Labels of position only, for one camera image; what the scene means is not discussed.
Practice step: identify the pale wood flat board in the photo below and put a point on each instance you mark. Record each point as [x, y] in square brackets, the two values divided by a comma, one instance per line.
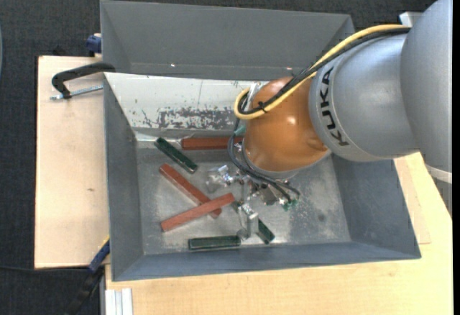
[68, 162]

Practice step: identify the red-brown flat block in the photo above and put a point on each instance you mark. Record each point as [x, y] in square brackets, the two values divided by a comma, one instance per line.
[206, 143]
[196, 213]
[183, 184]

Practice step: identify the grey metal bin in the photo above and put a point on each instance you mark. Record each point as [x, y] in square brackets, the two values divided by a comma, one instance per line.
[223, 40]

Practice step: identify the dark green flat block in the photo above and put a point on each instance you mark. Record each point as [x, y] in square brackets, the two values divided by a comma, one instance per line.
[213, 242]
[176, 155]
[266, 232]

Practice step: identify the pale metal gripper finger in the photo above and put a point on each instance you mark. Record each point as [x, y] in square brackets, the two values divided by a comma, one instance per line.
[251, 222]
[223, 176]

